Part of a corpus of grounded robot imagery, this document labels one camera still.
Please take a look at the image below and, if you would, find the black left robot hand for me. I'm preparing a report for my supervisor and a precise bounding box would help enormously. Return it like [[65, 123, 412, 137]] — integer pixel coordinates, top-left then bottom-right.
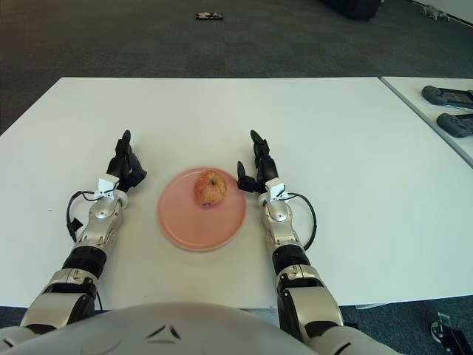
[[106, 129, 148, 193]]

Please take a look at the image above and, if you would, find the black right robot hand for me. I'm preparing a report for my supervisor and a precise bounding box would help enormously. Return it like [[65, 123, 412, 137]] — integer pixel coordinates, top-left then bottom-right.
[[236, 129, 280, 194]]

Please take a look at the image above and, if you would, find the red yellow apple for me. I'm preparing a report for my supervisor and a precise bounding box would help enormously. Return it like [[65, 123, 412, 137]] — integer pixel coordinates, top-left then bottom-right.
[[194, 169, 228, 207]]

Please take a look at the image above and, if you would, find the pink round plate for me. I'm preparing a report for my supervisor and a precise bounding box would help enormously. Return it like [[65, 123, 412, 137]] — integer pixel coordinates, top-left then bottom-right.
[[157, 166, 248, 253]]

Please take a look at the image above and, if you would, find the white side table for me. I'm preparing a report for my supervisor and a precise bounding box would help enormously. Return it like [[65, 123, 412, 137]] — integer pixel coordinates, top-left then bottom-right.
[[380, 76, 473, 167]]

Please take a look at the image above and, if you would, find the grey robot torso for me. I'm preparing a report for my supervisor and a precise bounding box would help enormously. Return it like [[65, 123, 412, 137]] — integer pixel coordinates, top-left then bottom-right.
[[0, 302, 322, 355]]

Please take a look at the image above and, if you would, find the large black floor object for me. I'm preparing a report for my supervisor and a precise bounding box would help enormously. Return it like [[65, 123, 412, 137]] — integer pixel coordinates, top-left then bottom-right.
[[319, 0, 381, 21]]

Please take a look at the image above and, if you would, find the dark grey handheld controller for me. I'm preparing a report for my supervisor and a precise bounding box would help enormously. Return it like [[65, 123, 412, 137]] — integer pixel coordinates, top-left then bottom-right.
[[421, 85, 473, 110], [436, 112, 473, 138]]

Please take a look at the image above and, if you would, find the small grey floor object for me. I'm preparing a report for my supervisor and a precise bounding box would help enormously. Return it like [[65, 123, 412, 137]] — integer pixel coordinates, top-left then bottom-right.
[[419, 5, 450, 22]]

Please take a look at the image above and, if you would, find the black wheeled stand base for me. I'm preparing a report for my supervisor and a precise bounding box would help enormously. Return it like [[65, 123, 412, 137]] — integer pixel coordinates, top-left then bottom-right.
[[430, 311, 473, 355]]

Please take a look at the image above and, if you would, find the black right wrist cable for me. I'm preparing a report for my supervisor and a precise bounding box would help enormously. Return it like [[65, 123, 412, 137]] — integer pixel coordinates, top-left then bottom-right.
[[286, 192, 318, 252]]

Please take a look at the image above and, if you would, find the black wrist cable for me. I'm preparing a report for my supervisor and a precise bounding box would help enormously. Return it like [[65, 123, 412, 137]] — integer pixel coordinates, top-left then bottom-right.
[[286, 192, 318, 252], [66, 190, 101, 244]]

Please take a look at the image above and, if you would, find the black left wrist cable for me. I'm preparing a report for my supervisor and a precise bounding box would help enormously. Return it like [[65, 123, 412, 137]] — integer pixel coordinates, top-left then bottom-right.
[[66, 190, 101, 244]]

